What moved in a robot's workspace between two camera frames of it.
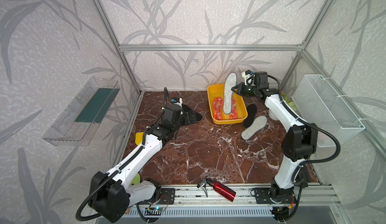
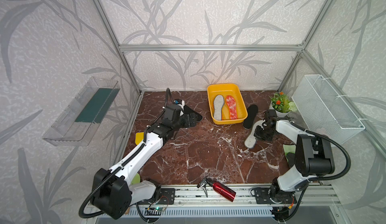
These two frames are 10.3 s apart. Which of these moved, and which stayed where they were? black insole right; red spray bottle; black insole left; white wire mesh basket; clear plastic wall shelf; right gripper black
Moved: right gripper black
Stayed: black insole right; white wire mesh basket; clear plastic wall shelf; red spray bottle; black insole left
